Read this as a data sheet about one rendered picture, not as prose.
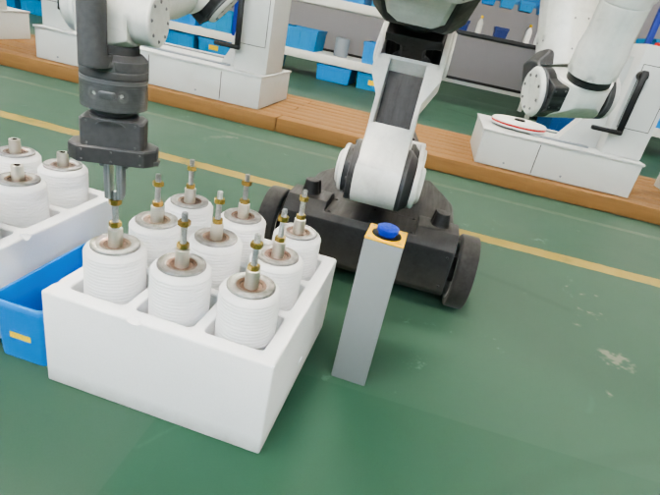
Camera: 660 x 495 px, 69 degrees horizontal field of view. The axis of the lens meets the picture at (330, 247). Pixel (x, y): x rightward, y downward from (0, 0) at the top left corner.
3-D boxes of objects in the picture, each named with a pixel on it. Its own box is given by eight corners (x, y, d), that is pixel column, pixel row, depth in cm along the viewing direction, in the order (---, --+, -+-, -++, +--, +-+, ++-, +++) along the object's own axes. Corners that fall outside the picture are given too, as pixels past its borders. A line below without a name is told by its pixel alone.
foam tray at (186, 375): (170, 279, 118) (174, 211, 110) (322, 326, 112) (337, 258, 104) (47, 379, 83) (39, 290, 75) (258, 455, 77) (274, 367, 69)
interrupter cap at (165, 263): (195, 283, 73) (195, 279, 72) (147, 272, 73) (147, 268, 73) (212, 261, 79) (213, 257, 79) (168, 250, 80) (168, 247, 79)
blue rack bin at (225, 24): (219, 27, 574) (221, 8, 565) (248, 34, 568) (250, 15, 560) (199, 27, 529) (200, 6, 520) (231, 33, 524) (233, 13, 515)
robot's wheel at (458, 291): (441, 283, 143) (462, 222, 134) (458, 288, 142) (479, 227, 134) (440, 318, 125) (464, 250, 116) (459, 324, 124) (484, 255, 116)
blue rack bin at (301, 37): (293, 44, 559) (295, 25, 550) (324, 51, 555) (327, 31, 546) (280, 44, 514) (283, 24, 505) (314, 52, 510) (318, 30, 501)
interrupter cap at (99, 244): (82, 240, 78) (82, 236, 77) (129, 233, 83) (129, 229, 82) (100, 261, 73) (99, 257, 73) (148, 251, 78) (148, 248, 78)
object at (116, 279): (77, 328, 85) (73, 237, 77) (131, 313, 92) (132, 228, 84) (97, 359, 79) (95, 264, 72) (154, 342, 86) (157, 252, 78)
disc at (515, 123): (488, 117, 289) (491, 109, 287) (539, 128, 286) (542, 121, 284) (492, 125, 262) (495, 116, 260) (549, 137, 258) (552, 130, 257)
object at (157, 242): (123, 294, 97) (123, 211, 89) (171, 287, 102) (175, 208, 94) (135, 321, 90) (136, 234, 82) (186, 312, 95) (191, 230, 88)
